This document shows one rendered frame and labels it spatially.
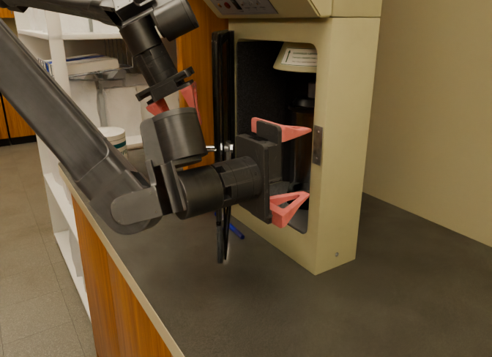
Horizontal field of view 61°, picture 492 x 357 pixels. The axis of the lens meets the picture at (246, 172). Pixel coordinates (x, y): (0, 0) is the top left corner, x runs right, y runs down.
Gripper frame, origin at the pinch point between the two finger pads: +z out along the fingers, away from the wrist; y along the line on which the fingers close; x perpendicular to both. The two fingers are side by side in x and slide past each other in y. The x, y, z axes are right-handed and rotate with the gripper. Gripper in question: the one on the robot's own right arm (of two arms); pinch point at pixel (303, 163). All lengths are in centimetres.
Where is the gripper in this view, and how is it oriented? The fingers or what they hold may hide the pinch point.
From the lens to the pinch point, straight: 59.3
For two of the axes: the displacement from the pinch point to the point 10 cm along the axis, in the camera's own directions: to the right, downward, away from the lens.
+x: -5.5, -2.7, 7.9
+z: 8.3, -2.1, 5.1
